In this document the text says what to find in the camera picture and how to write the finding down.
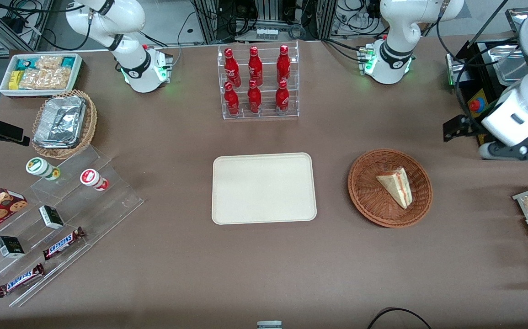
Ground triangular sandwich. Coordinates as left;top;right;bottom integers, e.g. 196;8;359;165
376;167;413;209

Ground brown round wicker basket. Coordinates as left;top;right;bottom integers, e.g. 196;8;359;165
348;149;433;228

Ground cream plastic tray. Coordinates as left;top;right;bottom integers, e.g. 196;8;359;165
212;153;317;225

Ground light wicker basket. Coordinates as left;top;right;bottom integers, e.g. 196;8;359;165
32;90;98;160

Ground black food warmer machine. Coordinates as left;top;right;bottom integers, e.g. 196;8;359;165
446;7;528;160

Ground red cola bottle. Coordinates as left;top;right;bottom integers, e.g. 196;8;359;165
224;48;241;87
275;80;290;113
247;80;262;114
248;46;263;86
277;44;291;84
224;81;240;116

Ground clear acrylic bottle rack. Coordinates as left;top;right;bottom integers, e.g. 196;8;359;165
217;41;299;120

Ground metal equipment rack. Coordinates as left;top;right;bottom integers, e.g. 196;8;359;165
191;0;353;44

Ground red lid yogurt bottle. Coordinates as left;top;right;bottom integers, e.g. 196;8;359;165
80;169;109;191

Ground clear acrylic stepped stand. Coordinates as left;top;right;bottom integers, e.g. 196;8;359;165
0;145;144;308

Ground stacked aluminium foil trays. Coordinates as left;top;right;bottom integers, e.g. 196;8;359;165
34;95;86;149

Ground clear bag of crackers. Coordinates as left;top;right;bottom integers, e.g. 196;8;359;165
44;68;74;90
19;69;47;90
35;56;64;70

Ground Snickers chocolate bar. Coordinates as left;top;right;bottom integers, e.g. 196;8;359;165
43;227;85;260
0;263;45;298

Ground small dark green box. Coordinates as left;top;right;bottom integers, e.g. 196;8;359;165
39;205;64;229
0;236;25;259

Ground green lid yogurt bottle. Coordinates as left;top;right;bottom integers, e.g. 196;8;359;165
26;157;60;180

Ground white plastic snack bin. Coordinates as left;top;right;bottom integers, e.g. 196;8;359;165
0;53;84;98

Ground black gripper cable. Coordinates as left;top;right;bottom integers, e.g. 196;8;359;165
455;46;527;120

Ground black floor cable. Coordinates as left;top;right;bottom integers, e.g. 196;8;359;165
367;308;432;329

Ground aluminium frame with cables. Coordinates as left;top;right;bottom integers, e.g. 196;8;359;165
0;0;56;58

